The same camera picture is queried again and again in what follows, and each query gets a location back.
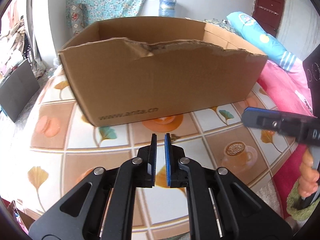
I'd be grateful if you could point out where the gold chain jewelry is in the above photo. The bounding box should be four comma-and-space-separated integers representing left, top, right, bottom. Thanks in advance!
170, 134, 181, 141

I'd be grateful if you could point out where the right hand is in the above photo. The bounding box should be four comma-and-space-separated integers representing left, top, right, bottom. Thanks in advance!
298, 149, 319, 198

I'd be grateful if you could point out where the pink blanket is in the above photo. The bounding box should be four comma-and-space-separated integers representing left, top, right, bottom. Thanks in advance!
258, 60, 319, 222

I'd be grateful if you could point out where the patterned tablecloth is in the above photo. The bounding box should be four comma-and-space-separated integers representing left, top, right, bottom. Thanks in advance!
1, 70, 297, 239

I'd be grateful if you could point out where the blue cartoon pillow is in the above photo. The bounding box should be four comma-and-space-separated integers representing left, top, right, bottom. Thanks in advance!
227, 11, 298, 72

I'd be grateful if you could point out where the dark red door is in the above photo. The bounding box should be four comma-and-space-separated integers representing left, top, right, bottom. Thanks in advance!
252, 0, 285, 37

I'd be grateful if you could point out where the brown cardboard box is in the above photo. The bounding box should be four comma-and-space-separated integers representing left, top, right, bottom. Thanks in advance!
59, 16, 267, 126

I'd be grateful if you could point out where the blue water jug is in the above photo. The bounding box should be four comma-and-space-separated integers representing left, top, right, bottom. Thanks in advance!
158, 0, 177, 17

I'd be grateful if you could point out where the dark grey cabinet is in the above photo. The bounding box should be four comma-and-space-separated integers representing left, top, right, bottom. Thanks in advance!
0, 60, 40, 122

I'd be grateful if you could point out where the rolled patterned mat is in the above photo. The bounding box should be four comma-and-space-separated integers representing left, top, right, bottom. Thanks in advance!
69, 3, 85, 35

